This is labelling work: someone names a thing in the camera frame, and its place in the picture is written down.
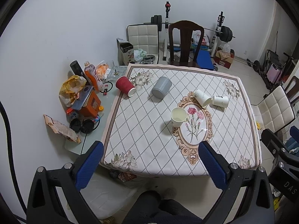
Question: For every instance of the dark wooden chair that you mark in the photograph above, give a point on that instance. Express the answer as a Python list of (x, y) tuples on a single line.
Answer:
[(186, 29), (292, 90)]

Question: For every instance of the orange snack bag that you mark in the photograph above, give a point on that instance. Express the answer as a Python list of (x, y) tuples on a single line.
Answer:
[(103, 70)]

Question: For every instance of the brown paper packet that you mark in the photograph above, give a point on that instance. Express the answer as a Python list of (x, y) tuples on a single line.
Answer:
[(61, 129)]

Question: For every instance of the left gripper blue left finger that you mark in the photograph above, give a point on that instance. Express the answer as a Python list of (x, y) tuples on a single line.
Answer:
[(86, 164)]

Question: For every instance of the white cup lying left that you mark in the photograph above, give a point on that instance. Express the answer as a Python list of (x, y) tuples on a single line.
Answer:
[(202, 98)]

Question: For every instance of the red ribbed paper cup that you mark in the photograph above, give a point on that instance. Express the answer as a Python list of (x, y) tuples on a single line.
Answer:
[(125, 86)]

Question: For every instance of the black cylinder bottle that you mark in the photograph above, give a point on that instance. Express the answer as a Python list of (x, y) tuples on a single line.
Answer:
[(76, 68)]

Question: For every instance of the orange box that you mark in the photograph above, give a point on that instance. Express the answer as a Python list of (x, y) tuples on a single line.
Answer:
[(91, 106)]

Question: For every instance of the pink suitcase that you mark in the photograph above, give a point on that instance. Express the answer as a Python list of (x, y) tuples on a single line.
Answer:
[(273, 74)]

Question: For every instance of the blue denim clothing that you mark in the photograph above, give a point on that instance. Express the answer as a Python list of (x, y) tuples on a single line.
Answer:
[(292, 146)]

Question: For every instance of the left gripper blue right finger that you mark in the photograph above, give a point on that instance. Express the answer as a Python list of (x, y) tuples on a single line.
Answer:
[(214, 163)]

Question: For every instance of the white paper cup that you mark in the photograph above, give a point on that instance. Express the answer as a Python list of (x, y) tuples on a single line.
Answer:
[(178, 116)]

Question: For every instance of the grey plastic cup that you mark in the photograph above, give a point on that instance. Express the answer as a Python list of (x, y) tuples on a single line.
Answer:
[(161, 88)]

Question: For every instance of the yellow plastic bag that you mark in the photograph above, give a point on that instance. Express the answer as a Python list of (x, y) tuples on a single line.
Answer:
[(70, 89)]

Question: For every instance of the black round lids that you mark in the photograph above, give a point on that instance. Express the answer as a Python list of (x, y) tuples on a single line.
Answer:
[(85, 126)]

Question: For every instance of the dark wooden chair right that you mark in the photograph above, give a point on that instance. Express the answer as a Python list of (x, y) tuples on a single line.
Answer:
[(292, 90)]

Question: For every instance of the brown cardboard box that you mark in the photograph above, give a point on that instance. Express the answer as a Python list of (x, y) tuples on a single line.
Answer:
[(224, 59)]

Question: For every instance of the floral diamond pattern tablecloth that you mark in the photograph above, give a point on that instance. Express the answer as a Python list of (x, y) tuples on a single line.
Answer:
[(157, 131)]

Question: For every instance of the open carton box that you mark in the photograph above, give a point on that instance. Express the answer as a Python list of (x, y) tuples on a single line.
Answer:
[(125, 52)]

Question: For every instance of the white cup lying right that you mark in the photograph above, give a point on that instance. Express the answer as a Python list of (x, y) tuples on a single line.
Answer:
[(220, 101)]

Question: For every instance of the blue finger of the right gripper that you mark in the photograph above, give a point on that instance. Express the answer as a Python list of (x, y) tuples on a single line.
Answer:
[(294, 132)]

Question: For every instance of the white cup lying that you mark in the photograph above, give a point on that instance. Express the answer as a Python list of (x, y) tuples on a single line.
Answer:
[(220, 101), (202, 98)]

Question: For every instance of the barbell with black plates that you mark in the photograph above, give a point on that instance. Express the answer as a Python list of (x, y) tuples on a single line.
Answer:
[(225, 34)]

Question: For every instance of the cream padded chair back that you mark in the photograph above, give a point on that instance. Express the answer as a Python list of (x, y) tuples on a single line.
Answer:
[(145, 37)]

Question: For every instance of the cream padded chair right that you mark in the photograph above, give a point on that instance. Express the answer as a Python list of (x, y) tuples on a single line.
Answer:
[(274, 112)]

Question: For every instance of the cream padded chair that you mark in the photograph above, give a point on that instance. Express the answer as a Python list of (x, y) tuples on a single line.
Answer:
[(274, 112), (145, 37)]

